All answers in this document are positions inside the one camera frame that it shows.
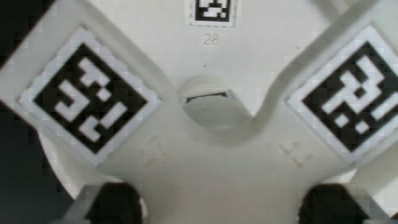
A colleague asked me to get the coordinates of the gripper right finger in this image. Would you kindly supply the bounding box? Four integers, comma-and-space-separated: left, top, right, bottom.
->
296, 183, 390, 224

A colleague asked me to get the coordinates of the white cylindrical table leg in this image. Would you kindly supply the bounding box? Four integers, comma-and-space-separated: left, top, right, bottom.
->
179, 75, 252, 129

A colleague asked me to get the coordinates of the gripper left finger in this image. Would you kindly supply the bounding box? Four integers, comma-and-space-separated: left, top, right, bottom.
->
58, 182, 143, 224

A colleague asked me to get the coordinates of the white cross-shaped table base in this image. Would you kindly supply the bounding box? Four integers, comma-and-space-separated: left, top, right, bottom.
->
0, 0, 398, 224

